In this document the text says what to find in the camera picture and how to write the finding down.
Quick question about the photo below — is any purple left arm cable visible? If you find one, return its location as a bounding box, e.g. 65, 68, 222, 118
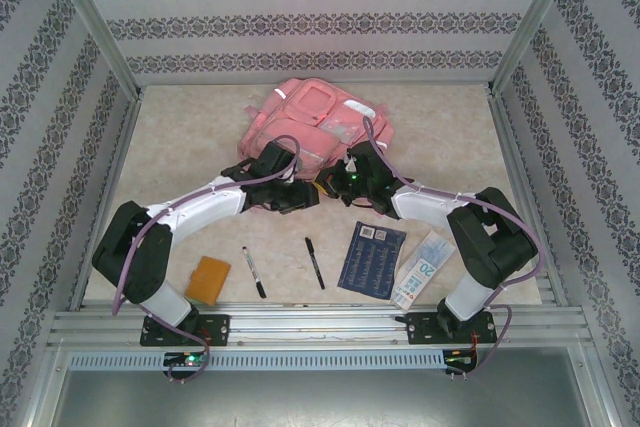
112, 134, 304, 384

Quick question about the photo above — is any aluminium mounting rail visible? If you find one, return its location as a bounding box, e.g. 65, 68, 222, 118
47, 301, 596, 348

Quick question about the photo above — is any black marker pen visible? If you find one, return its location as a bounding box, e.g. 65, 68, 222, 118
304, 236, 327, 291

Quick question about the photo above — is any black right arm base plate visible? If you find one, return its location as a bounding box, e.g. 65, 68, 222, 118
407, 310, 497, 346

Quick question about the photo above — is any white blue paper pack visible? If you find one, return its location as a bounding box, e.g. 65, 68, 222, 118
390, 230, 457, 311

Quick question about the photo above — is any aluminium side rail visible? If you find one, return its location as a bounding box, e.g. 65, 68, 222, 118
68, 91, 145, 312
487, 89, 570, 307

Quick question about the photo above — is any grey slotted cable duct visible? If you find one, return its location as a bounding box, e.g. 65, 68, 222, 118
67, 349, 446, 372

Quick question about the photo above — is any pink student backpack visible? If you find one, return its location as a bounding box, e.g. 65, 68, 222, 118
234, 77, 396, 213

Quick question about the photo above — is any aluminium frame post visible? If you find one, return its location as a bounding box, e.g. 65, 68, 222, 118
42, 0, 144, 101
487, 0, 586, 96

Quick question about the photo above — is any orange leather wallet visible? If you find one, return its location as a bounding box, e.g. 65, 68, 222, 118
184, 255, 232, 306

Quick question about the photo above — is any dark blue notebook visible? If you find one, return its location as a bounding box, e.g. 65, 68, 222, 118
337, 220, 407, 304

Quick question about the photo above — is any white barrel marker pen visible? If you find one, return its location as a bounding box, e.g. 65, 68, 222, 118
241, 245, 268, 299

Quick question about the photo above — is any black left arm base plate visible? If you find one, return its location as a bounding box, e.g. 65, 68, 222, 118
139, 314, 232, 348

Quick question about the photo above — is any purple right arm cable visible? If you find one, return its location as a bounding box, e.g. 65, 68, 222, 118
362, 115, 545, 383

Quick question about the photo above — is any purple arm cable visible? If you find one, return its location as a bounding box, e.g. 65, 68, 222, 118
112, 134, 304, 384
362, 115, 545, 383

